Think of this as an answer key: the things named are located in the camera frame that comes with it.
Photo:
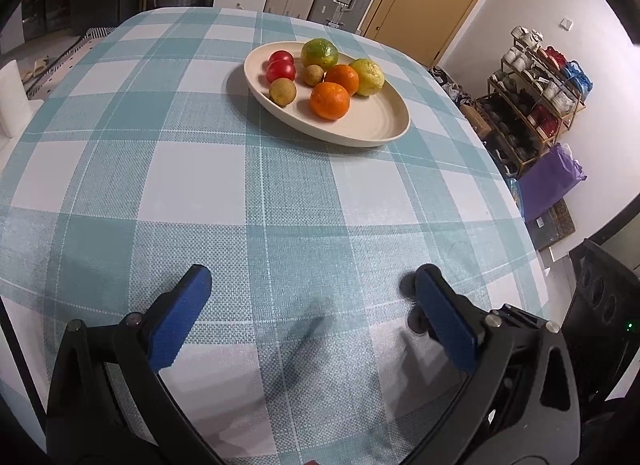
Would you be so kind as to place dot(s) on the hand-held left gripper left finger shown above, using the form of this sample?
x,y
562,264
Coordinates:
x,y
175,320

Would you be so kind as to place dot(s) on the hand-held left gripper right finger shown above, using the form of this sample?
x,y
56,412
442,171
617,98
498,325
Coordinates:
x,y
447,320

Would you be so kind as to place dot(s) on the beige round plate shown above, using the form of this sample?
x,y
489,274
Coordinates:
x,y
372,120

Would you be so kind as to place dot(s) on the orange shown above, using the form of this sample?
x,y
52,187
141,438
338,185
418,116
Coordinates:
x,y
329,101
344,77

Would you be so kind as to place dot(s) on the small brown round fruit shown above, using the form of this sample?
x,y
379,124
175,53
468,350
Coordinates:
x,y
314,75
282,91

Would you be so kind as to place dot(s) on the red tomato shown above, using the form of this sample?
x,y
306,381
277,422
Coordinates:
x,y
280,71
281,55

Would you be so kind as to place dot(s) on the dark doormat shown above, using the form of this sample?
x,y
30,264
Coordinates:
x,y
555,225

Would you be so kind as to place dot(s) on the teal checked tablecloth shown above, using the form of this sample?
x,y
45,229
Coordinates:
x,y
200,170

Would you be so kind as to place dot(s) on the purple bag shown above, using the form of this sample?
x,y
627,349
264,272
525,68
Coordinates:
x,y
550,180

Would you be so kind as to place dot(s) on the wooden shoe rack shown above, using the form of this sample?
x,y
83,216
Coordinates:
x,y
530,110

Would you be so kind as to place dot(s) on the blue bag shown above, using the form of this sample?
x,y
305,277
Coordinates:
x,y
579,77

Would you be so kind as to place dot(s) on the white cushion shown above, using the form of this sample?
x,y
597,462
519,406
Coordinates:
x,y
15,100

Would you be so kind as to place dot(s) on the striped rug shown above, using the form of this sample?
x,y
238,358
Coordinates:
x,y
65,57

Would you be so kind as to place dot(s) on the green and yellow citrus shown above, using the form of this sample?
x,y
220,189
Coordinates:
x,y
320,54

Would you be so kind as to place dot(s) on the wooden door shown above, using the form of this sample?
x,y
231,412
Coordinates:
x,y
430,0

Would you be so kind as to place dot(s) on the white light switch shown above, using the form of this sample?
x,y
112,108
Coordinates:
x,y
567,24

